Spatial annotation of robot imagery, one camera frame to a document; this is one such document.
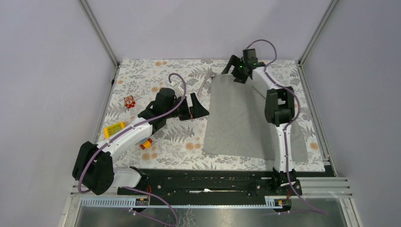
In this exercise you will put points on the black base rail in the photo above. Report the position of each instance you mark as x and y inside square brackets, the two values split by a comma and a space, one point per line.
[217, 187]

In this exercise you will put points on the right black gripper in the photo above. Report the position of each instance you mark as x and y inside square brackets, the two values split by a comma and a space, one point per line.
[235, 61]

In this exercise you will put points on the grey cloth napkin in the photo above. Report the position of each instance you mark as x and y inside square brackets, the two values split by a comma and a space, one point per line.
[236, 123]

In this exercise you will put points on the blue orange toy car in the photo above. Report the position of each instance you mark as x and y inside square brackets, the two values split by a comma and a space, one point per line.
[146, 143]

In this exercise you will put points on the aluminium frame post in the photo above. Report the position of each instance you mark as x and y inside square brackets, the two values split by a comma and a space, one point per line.
[325, 18]
[99, 32]

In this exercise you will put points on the right aluminium frame post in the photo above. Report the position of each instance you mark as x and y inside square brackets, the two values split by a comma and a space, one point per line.
[325, 18]

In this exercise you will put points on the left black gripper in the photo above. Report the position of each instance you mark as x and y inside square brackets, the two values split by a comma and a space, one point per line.
[197, 110]

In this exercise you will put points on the yellow toy block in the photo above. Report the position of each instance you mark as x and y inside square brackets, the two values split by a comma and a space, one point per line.
[113, 129]

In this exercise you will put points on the left aluminium frame post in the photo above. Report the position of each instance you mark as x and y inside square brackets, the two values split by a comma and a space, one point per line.
[99, 32]

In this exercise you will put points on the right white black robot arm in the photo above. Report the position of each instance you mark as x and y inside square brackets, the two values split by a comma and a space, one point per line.
[279, 112]

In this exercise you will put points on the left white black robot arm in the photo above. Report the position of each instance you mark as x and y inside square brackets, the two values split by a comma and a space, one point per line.
[94, 167]

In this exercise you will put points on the red owl toy block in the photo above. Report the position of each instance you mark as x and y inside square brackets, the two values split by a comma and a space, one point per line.
[129, 101]

